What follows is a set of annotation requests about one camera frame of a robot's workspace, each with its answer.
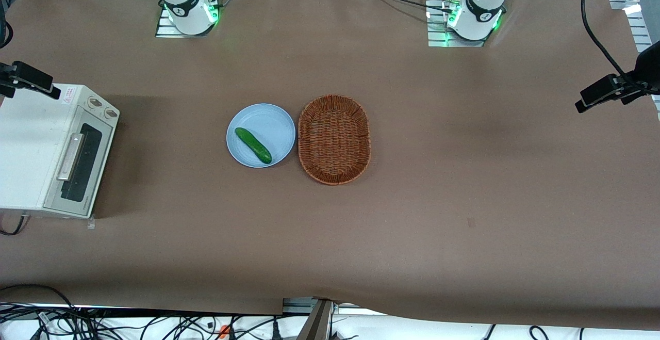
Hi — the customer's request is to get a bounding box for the oven door with glass window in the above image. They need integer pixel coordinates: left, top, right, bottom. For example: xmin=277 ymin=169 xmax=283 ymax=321
xmin=43 ymin=115 xmax=116 ymax=218

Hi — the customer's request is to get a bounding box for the white toaster oven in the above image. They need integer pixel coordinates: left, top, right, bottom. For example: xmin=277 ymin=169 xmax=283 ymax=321
xmin=0 ymin=83 xmax=121 ymax=220

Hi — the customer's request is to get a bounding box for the brown oval wicker basket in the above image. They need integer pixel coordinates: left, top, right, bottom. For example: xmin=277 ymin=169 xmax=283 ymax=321
xmin=297 ymin=94 xmax=372 ymax=186

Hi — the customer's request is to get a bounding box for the light blue round plate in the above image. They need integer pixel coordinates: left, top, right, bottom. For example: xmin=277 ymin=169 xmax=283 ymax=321
xmin=226 ymin=103 xmax=297 ymax=169

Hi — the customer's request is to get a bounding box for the green cucumber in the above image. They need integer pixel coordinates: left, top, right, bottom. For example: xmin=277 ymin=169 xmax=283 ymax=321
xmin=234 ymin=127 xmax=273 ymax=165

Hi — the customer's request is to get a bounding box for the brown table cover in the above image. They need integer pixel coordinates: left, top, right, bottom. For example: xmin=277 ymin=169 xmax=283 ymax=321
xmin=0 ymin=0 xmax=660 ymax=331

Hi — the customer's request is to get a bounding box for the aluminium profile strut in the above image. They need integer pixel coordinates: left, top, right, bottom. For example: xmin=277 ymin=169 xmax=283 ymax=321
xmin=296 ymin=299 xmax=337 ymax=340

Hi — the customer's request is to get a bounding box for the silver oven door handle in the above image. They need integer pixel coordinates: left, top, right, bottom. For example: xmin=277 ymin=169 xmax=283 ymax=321
xmin=56 ymin=133 xmax=86 ymax=182

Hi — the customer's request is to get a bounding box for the black oven power cable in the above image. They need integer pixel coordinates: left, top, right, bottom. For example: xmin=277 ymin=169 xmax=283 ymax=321
xmin=0 ymin=215 xmax=29 ymax=236

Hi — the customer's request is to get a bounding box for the aluminium frame rail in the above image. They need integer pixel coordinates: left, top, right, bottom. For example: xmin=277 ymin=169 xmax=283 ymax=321
xmin=608 ymin=0 xmax=660 ymax=120

